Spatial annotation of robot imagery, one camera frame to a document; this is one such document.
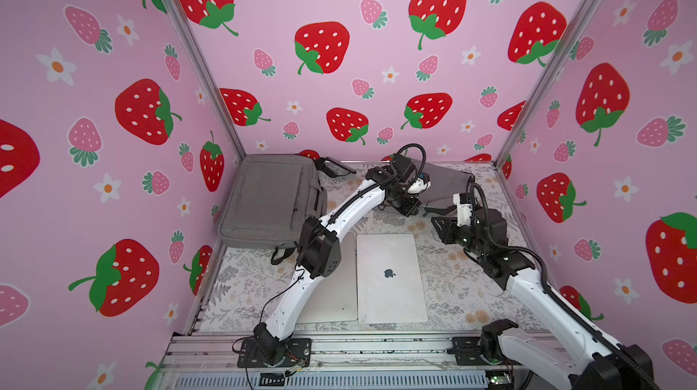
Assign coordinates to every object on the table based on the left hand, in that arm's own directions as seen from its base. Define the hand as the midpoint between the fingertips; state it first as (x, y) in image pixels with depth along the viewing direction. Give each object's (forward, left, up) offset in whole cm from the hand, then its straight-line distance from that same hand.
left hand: (419, 211), depth 89 cm
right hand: (-8, -2, +6) cm, 10 cm away
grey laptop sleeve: (+18, -13, -5) cm, 23 cm away
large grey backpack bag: (+9, +54, -8) cm, 56 cm away
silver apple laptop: (-22, +28, -18) cm, 40 cm away
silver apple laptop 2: (-20, +11, -14) cm, 27 cm away
